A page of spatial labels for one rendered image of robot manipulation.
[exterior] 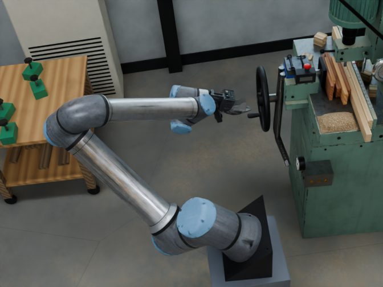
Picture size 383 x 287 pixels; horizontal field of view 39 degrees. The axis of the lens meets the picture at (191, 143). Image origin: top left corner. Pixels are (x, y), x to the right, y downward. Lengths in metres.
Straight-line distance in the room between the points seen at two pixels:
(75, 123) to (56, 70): 1.36
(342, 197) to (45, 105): 1.61
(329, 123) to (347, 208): 0.71
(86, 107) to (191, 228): 0.56
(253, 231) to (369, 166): 0.71
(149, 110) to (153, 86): 1.74
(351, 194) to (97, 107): 1.32
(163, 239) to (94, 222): 1.04
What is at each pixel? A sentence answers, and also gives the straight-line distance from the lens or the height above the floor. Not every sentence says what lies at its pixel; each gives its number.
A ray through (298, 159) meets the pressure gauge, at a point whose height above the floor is 0.69.
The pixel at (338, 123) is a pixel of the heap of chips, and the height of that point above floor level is 0.93.
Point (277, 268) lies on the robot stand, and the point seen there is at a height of 0.55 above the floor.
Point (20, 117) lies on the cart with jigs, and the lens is 2.99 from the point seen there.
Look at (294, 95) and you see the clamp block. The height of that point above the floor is 0.90.
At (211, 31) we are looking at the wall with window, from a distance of 3.74.
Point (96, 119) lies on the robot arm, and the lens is 1.87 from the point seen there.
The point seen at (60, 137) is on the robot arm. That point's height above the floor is 1.10.
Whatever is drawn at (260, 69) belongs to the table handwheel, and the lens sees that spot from 2.31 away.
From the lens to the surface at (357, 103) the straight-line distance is 2.20.
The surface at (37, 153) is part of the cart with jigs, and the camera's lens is 3.27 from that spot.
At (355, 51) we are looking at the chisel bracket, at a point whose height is 1.05.
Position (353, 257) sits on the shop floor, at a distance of 2.87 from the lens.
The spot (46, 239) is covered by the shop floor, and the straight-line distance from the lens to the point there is 3.10.
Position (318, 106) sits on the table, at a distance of 2.23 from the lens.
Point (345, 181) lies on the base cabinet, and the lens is 2.55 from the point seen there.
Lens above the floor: 2.44
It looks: 47 degrees down
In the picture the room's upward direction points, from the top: 8 degrees counter-clockwise
